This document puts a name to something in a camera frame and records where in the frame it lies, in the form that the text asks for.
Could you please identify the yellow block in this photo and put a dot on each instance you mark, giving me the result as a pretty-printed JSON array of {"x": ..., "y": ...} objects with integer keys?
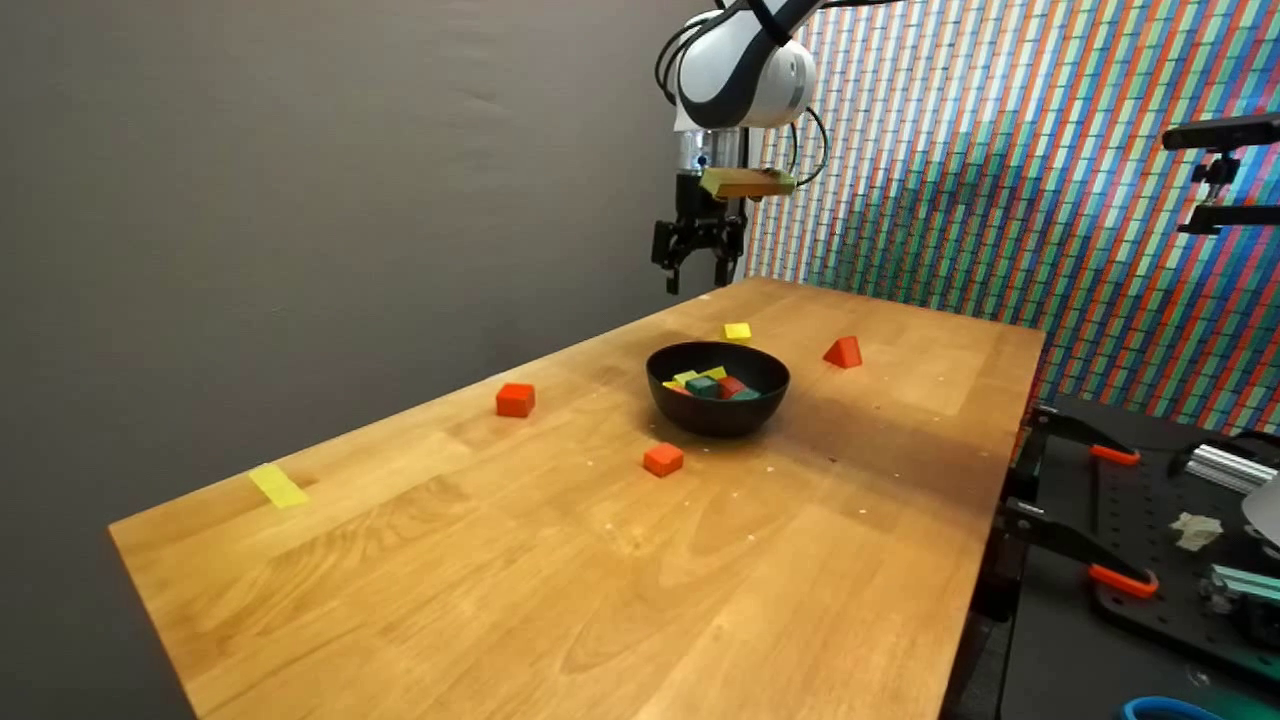
[{"x": 738, "y": 328}]

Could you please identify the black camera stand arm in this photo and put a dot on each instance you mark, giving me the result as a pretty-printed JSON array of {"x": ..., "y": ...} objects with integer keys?
[{"x": 1223, "y": 139}]

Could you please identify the black perforated tool board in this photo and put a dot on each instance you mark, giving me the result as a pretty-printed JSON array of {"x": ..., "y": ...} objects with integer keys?
[{"x": 1201, "y": 518}]

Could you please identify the small red cube block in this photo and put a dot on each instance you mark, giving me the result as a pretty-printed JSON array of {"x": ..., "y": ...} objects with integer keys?
[{"x": 660, "y": 458}]

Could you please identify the orange handled clamp lower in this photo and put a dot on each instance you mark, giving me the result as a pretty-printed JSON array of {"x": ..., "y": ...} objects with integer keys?
[{"x": 1101, "y": 566}]

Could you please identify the orange handled clamp upper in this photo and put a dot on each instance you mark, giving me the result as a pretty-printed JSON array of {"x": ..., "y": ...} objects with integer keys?
[{"x": 1096, "y": 443}]

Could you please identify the blue handled tool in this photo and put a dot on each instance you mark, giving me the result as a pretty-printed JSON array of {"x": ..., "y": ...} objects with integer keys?
[{"x": 1167, "y": 710}]

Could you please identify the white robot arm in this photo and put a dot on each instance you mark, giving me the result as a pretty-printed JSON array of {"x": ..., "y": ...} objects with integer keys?
[{"x": 731, "y": 73}]

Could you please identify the black bowl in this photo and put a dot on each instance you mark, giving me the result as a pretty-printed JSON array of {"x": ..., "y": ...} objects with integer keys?
[{"x": 717, "y": 388}]

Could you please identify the yellow tape strip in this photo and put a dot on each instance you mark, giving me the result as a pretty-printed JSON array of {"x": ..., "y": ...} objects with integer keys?
[{"x": 279, "y": 484}]

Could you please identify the orange handled clamp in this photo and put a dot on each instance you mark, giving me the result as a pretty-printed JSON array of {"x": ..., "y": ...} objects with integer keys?
[
  {"x": 1101, "y": 566},
  {"x": 1096, "y": 443}
]

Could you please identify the red triangular prism block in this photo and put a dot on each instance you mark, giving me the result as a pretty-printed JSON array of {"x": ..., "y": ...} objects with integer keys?
[{"x": 846, "y": 354}]

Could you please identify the wrist camera on wooden mount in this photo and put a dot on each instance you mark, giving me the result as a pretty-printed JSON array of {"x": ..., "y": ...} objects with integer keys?
[{"x": 744, "y": 180}]

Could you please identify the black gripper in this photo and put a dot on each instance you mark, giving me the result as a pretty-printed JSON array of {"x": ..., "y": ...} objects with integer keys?
[{"x": 697, "y": 223}]

